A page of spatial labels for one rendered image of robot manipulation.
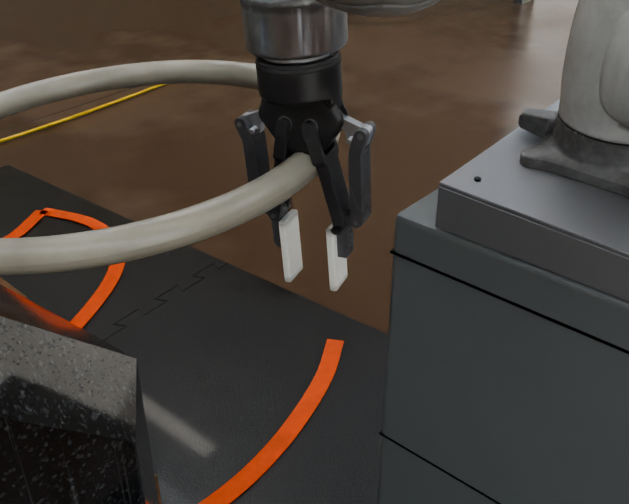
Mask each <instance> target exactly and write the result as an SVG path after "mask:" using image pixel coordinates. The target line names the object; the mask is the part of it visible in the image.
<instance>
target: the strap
mask: <svg viewBox="0 0 629 504"><path fill-rule="evenodd" d="M44 215H45V216H51V217H56V218H61V219H66V220H71V221H74V222H78V223H81V224H83V225H86V226H88V227H90V228H91V229H93V230H97V229H102V228H108V226H107V225H105V224H104V223H102V222H100V221H98V220H96V219H94V218H91V217H88V216H85V215H81V214H77V213H72V212H67V211H62V210H57V209H52V208H45V209H43V210H35V211H34V212H33V213H32V214H31V215H30V216H29V217H28V218H27V219H26V220H25V221H24V222H23V223H22V224H21V225H20V226H18V227H17V228H16V229H15V230H14V231H13V232H11V233H10V234H8V235H7V236H5V237H3V238H20V237H21V236H23V235H24V234H25V233H27V232H28V231H29V230H30V229H31V228H32V227H33V226H34V225H35V224H36V223H37V222H38V221H39V220H40V219H41V218H42V217H43V216H44ZM124 266H125V262H123V263H119V264H113V265H109V268H108V271H107V273H106V275H105V277H104V279H103V281H102V282H101V284H100V286H99V287H98V289H97V290H96V291H95V293H94V294H93V295H92V297H91V298H90V299H89V300H88V302H87V303H86V304H85V305H84V307H83V308H82V309H81V310H80V311H79V312H78V314H77V315H76V316H75V317H74V318H73V319H72V320H71V321H70V322H71V323H73V324H74V325H76V326H78V327H80V328H83V327H84V326H85V325H86V323H87V322H88V321H89V320H90V319H91V318H92V317H93V315H94V314H95V313H96V312H97V311H98V309H99V308H100V307H101V306H102V304H103V303H104V302H105V300H106V299H107V298H108V296H109V295H110V293H111V292H112V291H113V289H114V287H115V286H116V284H117V282H118V281H119V279H120V276H121V274H122V272H123V269H124ZM343 344H344V341H342V340H334V339H327V341H326V345H325V348H324V352H323V355H322V358H321V362H320V365H319V367H318V370H317V372H316V374H315V376H314V378H313V380H312V382H311V384H310V385H309V387H308V389H307V390H306V392H305V393H304V395H303V397H302V398H301V400H300V401H299V403H298V404H297V406H296V407H295V408H294V410H293V411H292V413H291V414H290V415H289V417H288V418H287V419H286V421H285V422H284V423H283V425H282V426H281V427H280V429H279V430H278V431H277V432H276V434H275V435H274V436H273V437H272V438H271V440H270V441H269V442H268V443H267V444H266V445H265V446H264V447H263V449H262V450H261V451H260V452H259V453H258V454H257V455H256V456H255V457H254V458H253V459H252V460H251V461H250V462H249V463H248V464H247V465H246V466H245V467H244V468H243V469H241V470H240V471H239V472H238V473H237V474H236V475H235V476H234V477H232V478H231V479H230V480H229V481H228V482H226V483H225V484H224V485H223V486H221V487H220V488H219V489H218V490H216V491H215V492H214V493H212V494H211V495H210V496H208V497H207V498H205V499H204V500H203V501H201V502H200V503H198V504H230V503H232V502H233V501H234V500H235V499H236V498H238V497H239V496H240V495H241V494H242V493H244V492H245V491H246V490H247V489H248V488H249V487H250V486H252V485H253V484H254V483H255V482H256V481H257V480H258V479H259V478H260V477H261V476H262V475H263V474H264V473H265V472H266V471H267V470H268V469H269V468H270V467H271V466H272V465H273V464H274V463H275V462H276V461H277V459H278V458H279V457H280V456H281V455H282V454H283V453H284V451H285V450H286V449H287V448H288V447H289V445H290V444H291V443H292V442H293V440H294V439H295V438H296V437H297V435H298V434H299V432H300V431H301V430H302V428H303V427H304V426H305V424H306V423H307V421H308V420H309V418H310V417H311V415H312V414H313V412H314V411H315V409H316V408H317V406H318V405H319V403H320V401H321V400H322V398H323V396H324V395H325V393H326V391H327V389H328V387H329V385H330V383H331V381H332V379H333V377H334V374H335V372H336V369H337V366H338V363H339V359H340V355H341V351H342V347H343Z"/></svg>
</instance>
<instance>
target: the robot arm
mask: <svg viewBox="0 0 629 504"><path fill-rule="evenodd" d="M239 1H240V4H241V13H242V21H243V30H244V39H245V46H246V49H247V50H248V52H249V53H251V54H252V55H254V56H256V57H257V58H256V60H255V63H256V73H257V82H258V91H259V95H260V96H261V98H262V99H261V104H260V106H259V109H258V110H253V109H249V110H248V111H246V112H245V113H243V114H242V115H241V116H239V117H238V118H237V119H235V121H234V124H235V127H236V129H237V131H238V133H239V136H240V138H241V140H242V142H243V150H244V157H245V164H246V171H247V178H248V182H250V181H252V180H254V179H256V178H258V177H260V176H262V175H263V174H265V173H267V172H268V171H270V165H269V157H268V149H267V142H266V135H265V131H264V129H265V126H266V127H267V129H268V130H269V131H270V133H271V134H272V135H273V137H274V138H275V141H274V150H273V158H274V168H275V167H276V166H278V165H279V164H280V163H282V162H283V161H285V160H286V159H287V158H288V157H290V156H291V155H292V154H293V153H295V152H303V153H306V154H308V155H310V158H311V161H312V164H313V166H315V167H316V169H317V172H318V175H319V179H320V182H321V186H322V189H323V193H324V196H325V200H326V203H327V207H328V210H329V214H330V217H331V220H332V223H331V224H330V226H329V227H328V228H327V229H326V241H327V255H328V269H329V283H330V289H331V291H337V290H338V289H339V287H340V286H341V285H342V283H343V282H344V281H345V279H346V278H347V277H348V273H347V258H348V256H349V255H350V254H351V252H352V251H353V249H354V243H353V242H354V239H353V227H354V228H360V227H361V226H362V225H363V224H364V222H365V221H366V220H367V219H368V218H369V216H370V215H371V152H370V145H371V142H372V140H373V137H374V134H375V131H376V124H375V123H374V122H373V121H366V122H365V123H362V122H360V121H358V120H356V119H354V118H352V117H350V116H348V111H347V109H346V107H345V105H344V103H343V99H342V93H343V81H342V63H341V53H340V51H338V50H340V49H341V48H342V47H344V46H345V45H346V43H347V41H348V20H347V13H350V14H355V15H360V16H366V17H380V18H387V17H398V16H404V15H409V14H413V13H416V12H418V11H421V10H424V9H426V8H428V7H430V6H432V5H434V4H436V3H437V2H439V1H441V0H239ZM518 124H519V126H520V128H522V129H524V130H526V131H528V132H530V133H532V134H534V135H536V136H538V137H540V138H542V140H540V141H539V142H538V143H536V144H534V145H532V146H529V147H527V148H524V149H523V150H522V151H521V153H520V160H519V162H520V164H521V165H523V166H525V167H527V168H532V169H538V170H543V171H548V172H551V173H554V174H557V175H560V176H563V177H566V178H569V179H573V180H576V181H579V182H582V183H585V184H588V185H591V186H594V187H597V188H600V189H603V190H606V191H609V192H612V193H616V194H619V195H621V196H624V197H626V198H629V0H579V1H578V4H577V7H576V11H575V14H574V18H573V22H572V26H571V30H570V34H569V39H568V43H567V48H566V54H565V59H564V65H563V72H562V80H561V93H560V102H559V109H558V111H554V110H544V109H535V108H525V109H524V110H523V111H522V115H520V116H519V122H518ZM341 130H344V132H345V133H346V144H347V145H350V148H349V153H348V171H349V194H348V190H347V186H346V183H345V179H344V176H343V172H342V168H341V165H340V161H339V157H338V153H339V148H338V144H337V140H336V137H337V136H338V134H339V133H340V131H341ZM290 204H291V197H290V198H289V199H287V200H286V201H284V202H283V203H281V204H279V205H278V206H276V207H274V208H273V209H271V210H269V211H267V212H266V213H265V214H267V215H268V216H269V218H270V219H271V221H272V230H273V236H274V237H273V238H274V243H275V245H276V246H277V247H281V251H282V260H283V269H284V279H285V281H286V282H291V281H292V280H293V279H294V278H295V277H296V276H297V274H298V273H299V272H300V271H301V270H302V269H303V263H302V252H301V241H300V230H299V219H298V211H297V209H291V210H290V211H289V212H288V210H289V209H290V208H291V207H292V206H293V203H292V204H291V205H290Z"/></svg>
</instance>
